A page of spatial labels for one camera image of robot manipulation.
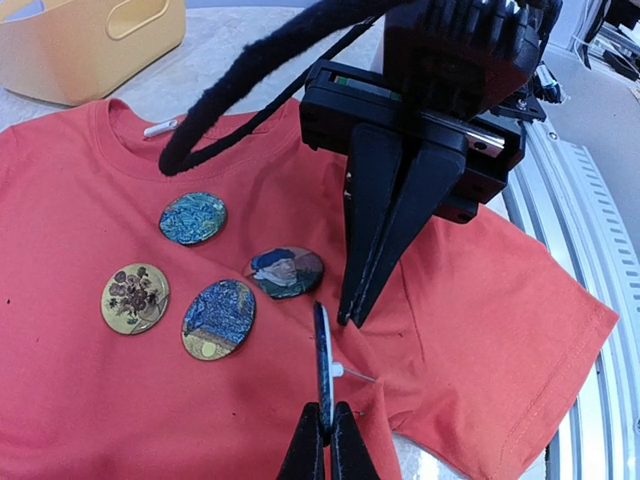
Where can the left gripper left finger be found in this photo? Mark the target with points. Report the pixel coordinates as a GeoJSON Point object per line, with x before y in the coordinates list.
{"type": "Point", "coordinates": [305, 456]}

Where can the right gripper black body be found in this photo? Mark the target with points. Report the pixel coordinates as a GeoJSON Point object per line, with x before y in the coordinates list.
{"type": "Point", "coordinates": [338, 97]}

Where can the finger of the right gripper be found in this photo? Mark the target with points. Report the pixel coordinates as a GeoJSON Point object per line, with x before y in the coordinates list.
{"type": "Point", "coordinates": [374, 159]}
{"type": "Point", "coordinates": [424, 180]}

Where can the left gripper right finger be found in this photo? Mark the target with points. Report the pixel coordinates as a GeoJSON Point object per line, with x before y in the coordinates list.
{"type": "Point", "coordinates": [350, 458]}

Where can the blue starry round brooch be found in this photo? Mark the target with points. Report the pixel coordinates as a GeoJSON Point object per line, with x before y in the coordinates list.
{"type": "Point", "coordinates": [327, 370]}

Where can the red t-shirt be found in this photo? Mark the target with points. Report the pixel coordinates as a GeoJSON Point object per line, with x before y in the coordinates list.
{"type": "Point", "coordinates": [162, 328]}

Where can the portrait round brooch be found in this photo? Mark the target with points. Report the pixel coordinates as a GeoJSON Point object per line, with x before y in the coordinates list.
{"type": "Point", "coordinates": [286, 272]}

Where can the teal swirl round brooch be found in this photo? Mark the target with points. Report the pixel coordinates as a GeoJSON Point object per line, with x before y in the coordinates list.
{"type": "Point", "coordinates": [193, 218]}

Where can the yellow round brooch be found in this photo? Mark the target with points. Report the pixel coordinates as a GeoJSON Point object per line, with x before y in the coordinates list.
{"type": "Point", "coordinates": [135, 299]}

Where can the white neck label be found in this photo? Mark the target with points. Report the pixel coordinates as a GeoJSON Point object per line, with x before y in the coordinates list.
{"type": "Point", "coordinates": [160, 128]}

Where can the yellow plastic basket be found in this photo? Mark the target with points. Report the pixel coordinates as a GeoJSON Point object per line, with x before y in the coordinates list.
{"type": "Point", "coordinates": [73, 52]}

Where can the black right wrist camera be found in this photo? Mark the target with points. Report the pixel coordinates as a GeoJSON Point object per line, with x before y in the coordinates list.
{"type": "Point", "coordinates": [462, 58]}

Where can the aluminium front rail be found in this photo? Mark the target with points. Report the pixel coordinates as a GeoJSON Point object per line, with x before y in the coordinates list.
{"type": "Point", "coordinates": [558, 196]}

